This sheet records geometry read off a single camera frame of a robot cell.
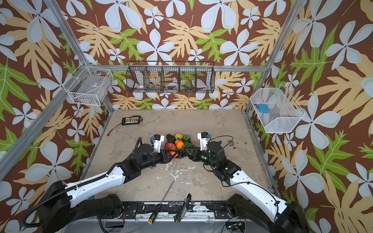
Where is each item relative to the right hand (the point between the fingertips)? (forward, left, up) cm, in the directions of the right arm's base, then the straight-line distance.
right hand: (184, 149), depth 73 cm
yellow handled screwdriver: (-25, +15, -21) cm, 36 cm away
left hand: (0, +4, -2) cm, 5 cm away
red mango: (+14, +5, -15) cm, 21 cm away
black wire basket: (+50, +9, +11) cm, 52 cm away
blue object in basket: (+25, -48, +4) cm, 54 cm away
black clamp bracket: (-23, +1, -20) cm, 31 cm away
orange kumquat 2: (-1, +6, -1) cm, 6 cm away
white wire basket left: (+37, +57, +13) cm, 69 cm away
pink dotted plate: (-1, +8, -2) cm, 8 cm away
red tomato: (+11, +9, -14) cm, 20 cm away
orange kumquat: (+4, +2, -1) cm, 5 cm away
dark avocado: (+17, +9, -14) cm, 24 cm away
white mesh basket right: (+22, -55, +5) cm, 60 cm away
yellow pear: (+20, +4, -16) cm, 25 cm away
